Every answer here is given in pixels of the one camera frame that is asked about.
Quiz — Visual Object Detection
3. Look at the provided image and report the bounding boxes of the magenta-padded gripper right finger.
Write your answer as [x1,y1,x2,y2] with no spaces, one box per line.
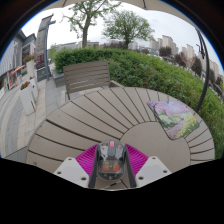
[123,143,173,189]

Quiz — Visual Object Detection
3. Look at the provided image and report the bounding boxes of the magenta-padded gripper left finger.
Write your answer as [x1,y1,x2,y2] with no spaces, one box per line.
[53,143,101,190]

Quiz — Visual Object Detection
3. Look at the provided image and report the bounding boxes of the floral print mouse pad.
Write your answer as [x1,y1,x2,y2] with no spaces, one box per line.
[146,100,201,141]

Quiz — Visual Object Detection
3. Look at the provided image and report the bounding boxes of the brown slatted chair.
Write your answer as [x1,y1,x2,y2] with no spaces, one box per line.
[62,60,125,101]

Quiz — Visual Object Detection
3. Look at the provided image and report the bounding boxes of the white planter with flowers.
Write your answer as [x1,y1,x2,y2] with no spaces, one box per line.
[18,79,40,116]
[23,54,37,80]

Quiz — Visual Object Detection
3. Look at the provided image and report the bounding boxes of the green hedge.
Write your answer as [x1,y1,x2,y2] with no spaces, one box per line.
[53,47,224,160]

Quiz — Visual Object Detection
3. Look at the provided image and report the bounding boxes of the curved black umbrella pole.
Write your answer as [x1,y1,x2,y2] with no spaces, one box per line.
[194,29,211,114]

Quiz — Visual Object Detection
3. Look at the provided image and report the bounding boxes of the distant apartment buildings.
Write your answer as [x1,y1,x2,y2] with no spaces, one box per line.
[128,34,224,81]

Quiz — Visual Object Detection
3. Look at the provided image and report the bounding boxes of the grey sign pillar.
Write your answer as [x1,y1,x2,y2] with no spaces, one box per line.
[33,13,57,82]

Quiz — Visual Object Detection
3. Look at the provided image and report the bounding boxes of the tall thin-crowned tree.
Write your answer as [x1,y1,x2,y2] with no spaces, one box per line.
[62,0,123,50]

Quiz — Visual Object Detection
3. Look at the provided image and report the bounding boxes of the round leafy tree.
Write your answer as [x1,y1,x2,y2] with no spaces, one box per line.
[101,9,156,50]

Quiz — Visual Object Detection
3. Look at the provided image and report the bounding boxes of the beige umbrella canopy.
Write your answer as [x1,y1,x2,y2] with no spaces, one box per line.
[46,0,198,14]

